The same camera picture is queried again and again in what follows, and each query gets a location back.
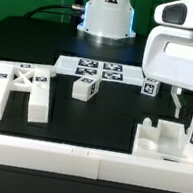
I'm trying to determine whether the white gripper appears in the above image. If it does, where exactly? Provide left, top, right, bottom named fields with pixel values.
left=142, top=26, right=193, bottom=118

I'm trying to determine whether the white chair seat part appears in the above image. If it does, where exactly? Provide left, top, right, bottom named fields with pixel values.
left=132, top=118, right=193, bottom=165

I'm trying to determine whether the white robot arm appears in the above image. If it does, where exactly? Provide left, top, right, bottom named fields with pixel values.
left=77, top=0, right=193, bottom=94

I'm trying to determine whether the white chair back part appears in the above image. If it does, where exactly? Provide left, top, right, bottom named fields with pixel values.
left=0, top=60, right=57, bottom=123

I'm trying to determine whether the small white tagged cube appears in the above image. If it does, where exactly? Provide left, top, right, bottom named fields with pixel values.
left=141, top=78, right=160, bottom=97

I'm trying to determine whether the white front rail wall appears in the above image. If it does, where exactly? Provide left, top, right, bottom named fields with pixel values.
left=0, top=135, right=193, bottom=193

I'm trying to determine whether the black cable on base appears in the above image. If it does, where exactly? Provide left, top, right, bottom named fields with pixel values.
left=23, top=0, right=87, bottom=27

